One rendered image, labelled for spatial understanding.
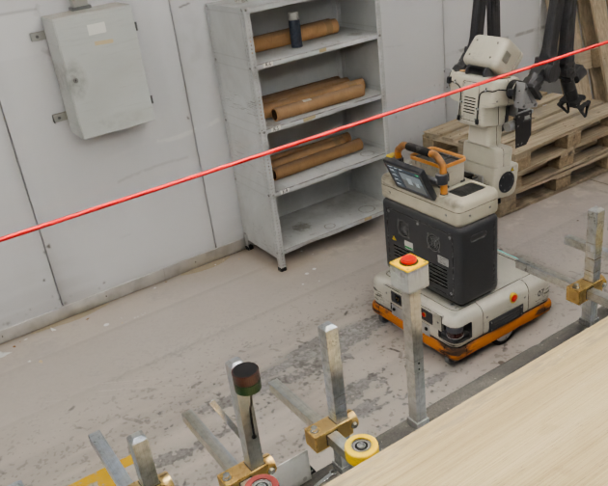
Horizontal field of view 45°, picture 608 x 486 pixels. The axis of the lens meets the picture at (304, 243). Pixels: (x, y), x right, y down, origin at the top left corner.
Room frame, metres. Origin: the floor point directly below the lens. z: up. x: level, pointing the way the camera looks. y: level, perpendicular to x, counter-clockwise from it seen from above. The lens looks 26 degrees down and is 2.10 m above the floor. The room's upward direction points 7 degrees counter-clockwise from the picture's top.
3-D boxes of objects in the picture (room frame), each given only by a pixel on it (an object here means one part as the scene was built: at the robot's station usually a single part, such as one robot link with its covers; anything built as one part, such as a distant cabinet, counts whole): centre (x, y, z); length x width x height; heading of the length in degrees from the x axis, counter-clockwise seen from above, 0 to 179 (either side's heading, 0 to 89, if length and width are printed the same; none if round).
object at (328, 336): (1.46, -0.03, 0.91); 0.04 x 0.04 x 0.48; 30
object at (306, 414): (1.48, 0.03, 0.84); 0.43 x 0.03 x 0.04; 30
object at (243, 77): (4.30, -0.12, 0.78); 0.90 x 0.45 x 1.55; 120
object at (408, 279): (1.59, -0.25, 1.18); 0.07 x 0.07 x 0.08; 30
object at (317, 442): (1.45, -0.01, 0.84); 0.14 x 0.06 x 0.05; 120
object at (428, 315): (2.95, -0.47, 0.23); 0.41 x 0.02 x 0.08; 30
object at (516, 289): (3.13, -0.75, 0.16); 0.67 x 0.64 x 0.25; 120
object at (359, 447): (1.31, -0.07, 0.85); 0.08 x 0.08 x 0.11
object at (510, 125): (3.28, -1.00, 0.99); 0.28 x 0.16 x 0.22; 30
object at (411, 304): (1.60, -0.26, 0.93); 0.05 x 0.05 x 0.45; 30
